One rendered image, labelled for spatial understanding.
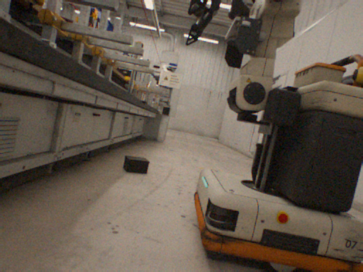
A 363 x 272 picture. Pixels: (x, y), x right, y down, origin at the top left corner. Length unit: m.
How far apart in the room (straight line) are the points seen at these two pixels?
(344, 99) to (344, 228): 0.51
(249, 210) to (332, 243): 0.36
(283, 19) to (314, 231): 0.94
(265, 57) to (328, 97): 0.34
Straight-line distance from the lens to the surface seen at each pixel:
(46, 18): 1.07
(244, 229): 1.03
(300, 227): 1.10
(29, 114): 1.50
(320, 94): 1.11
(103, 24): 1.58
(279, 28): 1.31
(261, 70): 1.19
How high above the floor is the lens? 0.52
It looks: 3 degrees down
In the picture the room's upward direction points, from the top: 12 degrees clockwise
